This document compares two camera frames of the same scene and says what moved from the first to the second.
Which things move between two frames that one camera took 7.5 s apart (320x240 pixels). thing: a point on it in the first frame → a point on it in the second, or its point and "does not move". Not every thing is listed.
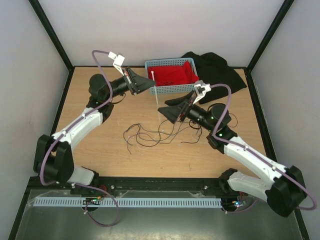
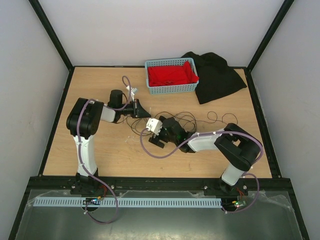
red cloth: [173, 75] does not move
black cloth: [213, 69] does not move
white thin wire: [152, 144] → [132, 138]
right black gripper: [172, 112] → [155, 139]
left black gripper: [136, 83] → [138, 110]
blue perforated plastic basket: [172, 88] does not move
